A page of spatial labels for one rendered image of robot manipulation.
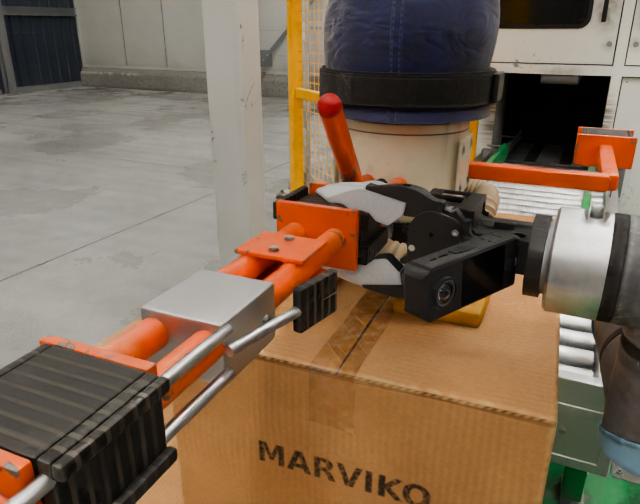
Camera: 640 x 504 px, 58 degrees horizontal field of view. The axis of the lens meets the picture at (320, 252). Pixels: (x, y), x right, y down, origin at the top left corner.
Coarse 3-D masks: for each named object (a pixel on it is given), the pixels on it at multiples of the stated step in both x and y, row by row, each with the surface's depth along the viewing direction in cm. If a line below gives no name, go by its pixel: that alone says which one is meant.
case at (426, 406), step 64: (384, 320) 65; (512, 320) 65; (192, 384) 63; (256, 384) 60; (320, 384) 57; (384, 384) 54; (448, 384) 53; (512, 384) 54; (192, 448) 67; (256, 448) 63; (320, 448) 59; (384, 448) 56; (448, 448) 54; (512, 448) 51
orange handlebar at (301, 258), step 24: (480, 168) 77; (504, 168) 76; (528, 168) 75; (552, 168) 75; (600, 168) 77; (264, 240) 48; (288, 240) 48; (312, 240) 48; (336, 240) 51; (240, 264) 45; (264, 264) 47; (288, 264) 44; (312, 264) 46; (288, 288) 42; (120, 336) 34; (144, 336) 35; (168, 336) 36; (192, 336) 34; (168, 360) 32; (216, 360) 34
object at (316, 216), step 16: (304, 192) 60; (288, 208) 54; (304, 208) 53; (320, 208) 52; (336, 208) 52; (304, 224) 54; (320, 224) 53; (336, 224) 52; (352, 224) 52; (368, 224) 52; (352, 240) 52; (368, 240) 55; (384, 240) 58; (336, 256) 54; (352, 256) 53; (368, 256) 54
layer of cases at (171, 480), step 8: (136, 320) 150; (128, 328) 146; (112, 336) 142; (96, 344) 139; (104, 344) 139; (168, 408) 116; (168, 416) 113; (176, 440) 107; (176, 448) 105; (176, 464) 101; (168, 472) 99; (176, 472) 99; (160, 480) 97; (168, 480) 97; (176, 480) 97; (152, 488) 96; (160, 488) 96; (168, 488) 96; (176, 488) 96; (144, 496) 94; (152, 496) 94; (160, 496) 94; (168, 496) 94; (176, 496) 94
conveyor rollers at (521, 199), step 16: (512, 192) 269; (528, 192) 266; (544, 192) 264; (560, 192) 268; (576, 192) 266; (592, 192) 264; (512, 208) 245; (528, 208) 243; (544, 208) 241; (560, 320) 151; (576, 320) 150; (560, 336) 143; (576, 336) 142; (592, 336) 141; (560, 352) 136; (576, 352) 135; (592, 352) 134; (560, 368) 128; (576, 368) 128
